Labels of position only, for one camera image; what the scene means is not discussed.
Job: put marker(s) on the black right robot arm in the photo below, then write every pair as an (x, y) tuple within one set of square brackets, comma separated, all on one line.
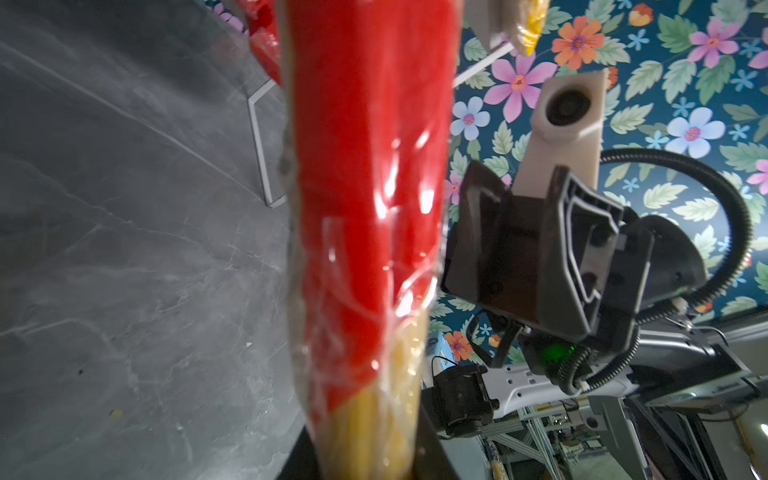
[(669, 361)]

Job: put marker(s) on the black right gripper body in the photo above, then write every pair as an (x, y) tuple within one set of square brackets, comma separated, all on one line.
[(565, 265)]

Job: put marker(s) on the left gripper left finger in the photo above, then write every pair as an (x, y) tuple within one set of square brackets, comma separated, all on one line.
[(302, 462)]

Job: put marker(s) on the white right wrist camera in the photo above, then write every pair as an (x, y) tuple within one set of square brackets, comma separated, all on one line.
[(566, 130)]

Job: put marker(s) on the red spaghetti bag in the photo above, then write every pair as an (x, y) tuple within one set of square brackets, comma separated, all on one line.
[(369, 90), (262, 25)]

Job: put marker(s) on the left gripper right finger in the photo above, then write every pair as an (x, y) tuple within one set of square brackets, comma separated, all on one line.
[(430, 460)]

